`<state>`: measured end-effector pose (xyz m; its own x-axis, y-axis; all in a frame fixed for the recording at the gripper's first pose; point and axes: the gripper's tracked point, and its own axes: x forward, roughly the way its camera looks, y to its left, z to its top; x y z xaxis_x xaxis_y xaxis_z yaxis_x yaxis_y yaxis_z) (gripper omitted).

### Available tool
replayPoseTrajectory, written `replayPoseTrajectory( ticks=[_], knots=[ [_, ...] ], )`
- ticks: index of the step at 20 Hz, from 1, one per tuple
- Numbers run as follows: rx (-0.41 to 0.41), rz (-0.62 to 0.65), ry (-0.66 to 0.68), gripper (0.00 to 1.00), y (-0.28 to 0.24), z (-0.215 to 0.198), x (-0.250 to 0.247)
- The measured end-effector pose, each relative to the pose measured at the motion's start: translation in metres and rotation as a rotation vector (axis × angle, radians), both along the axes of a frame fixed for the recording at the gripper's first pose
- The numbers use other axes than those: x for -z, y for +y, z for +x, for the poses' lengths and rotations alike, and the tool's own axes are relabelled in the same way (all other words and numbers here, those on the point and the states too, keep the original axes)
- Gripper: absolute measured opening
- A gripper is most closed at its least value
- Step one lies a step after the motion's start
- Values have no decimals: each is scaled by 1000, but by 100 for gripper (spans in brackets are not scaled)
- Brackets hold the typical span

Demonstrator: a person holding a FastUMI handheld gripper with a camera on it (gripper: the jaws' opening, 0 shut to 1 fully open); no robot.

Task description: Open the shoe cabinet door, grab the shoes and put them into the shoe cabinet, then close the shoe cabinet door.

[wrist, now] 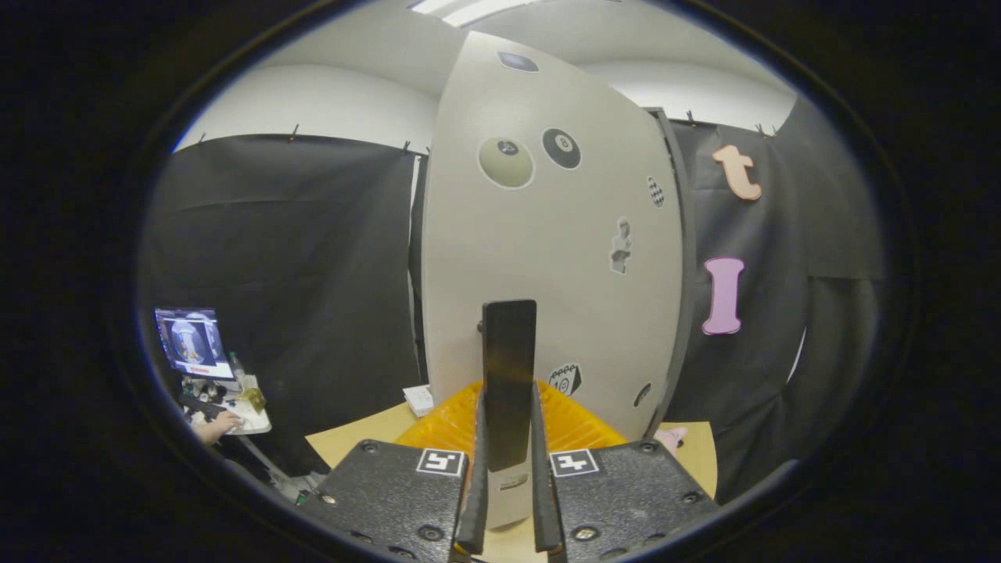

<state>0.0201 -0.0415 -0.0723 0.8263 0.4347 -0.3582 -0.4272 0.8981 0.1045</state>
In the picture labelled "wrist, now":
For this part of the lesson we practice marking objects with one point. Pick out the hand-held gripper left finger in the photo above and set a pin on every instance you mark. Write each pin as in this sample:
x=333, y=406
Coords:
x=391, y=500

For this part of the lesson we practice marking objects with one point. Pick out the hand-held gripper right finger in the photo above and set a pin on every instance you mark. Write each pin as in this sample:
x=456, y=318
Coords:
x=626, y=500

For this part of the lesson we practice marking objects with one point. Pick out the grey shoe cabinet door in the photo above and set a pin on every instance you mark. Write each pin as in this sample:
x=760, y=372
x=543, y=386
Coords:
x=532, y=250

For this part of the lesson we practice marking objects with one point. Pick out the pink and green plush toy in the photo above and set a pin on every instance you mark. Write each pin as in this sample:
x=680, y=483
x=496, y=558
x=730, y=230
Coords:
x=671, y=439

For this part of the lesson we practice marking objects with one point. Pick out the cluttered white side desk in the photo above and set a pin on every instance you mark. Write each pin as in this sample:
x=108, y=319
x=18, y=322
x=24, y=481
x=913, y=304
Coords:
x=254, y=418

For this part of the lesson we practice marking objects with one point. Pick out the black backdrop cloth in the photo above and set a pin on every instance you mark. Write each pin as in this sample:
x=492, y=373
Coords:
x=313, y=274

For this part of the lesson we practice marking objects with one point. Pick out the computer monitor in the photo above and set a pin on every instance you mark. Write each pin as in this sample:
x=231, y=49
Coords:
x=191, y=342

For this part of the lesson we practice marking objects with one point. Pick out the large ceiling light panel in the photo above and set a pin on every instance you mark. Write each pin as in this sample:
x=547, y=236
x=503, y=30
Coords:
x=469, y=9

